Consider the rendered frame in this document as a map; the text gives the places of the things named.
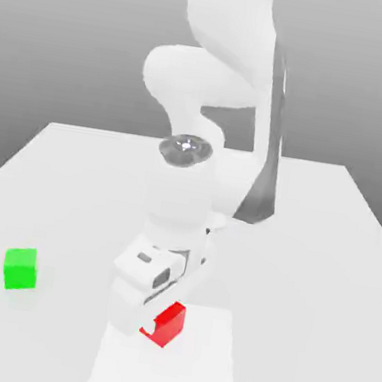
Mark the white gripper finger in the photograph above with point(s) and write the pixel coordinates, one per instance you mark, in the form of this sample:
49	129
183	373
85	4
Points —
148	321

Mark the small green cube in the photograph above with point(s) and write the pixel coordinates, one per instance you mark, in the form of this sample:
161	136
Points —
20	269

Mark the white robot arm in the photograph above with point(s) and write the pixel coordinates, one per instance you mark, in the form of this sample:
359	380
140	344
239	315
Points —
190	194

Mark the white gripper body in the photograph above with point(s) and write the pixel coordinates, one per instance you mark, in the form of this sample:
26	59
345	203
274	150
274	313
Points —
126	309

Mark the small red cube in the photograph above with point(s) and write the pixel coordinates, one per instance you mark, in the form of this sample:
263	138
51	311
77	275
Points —
169	325

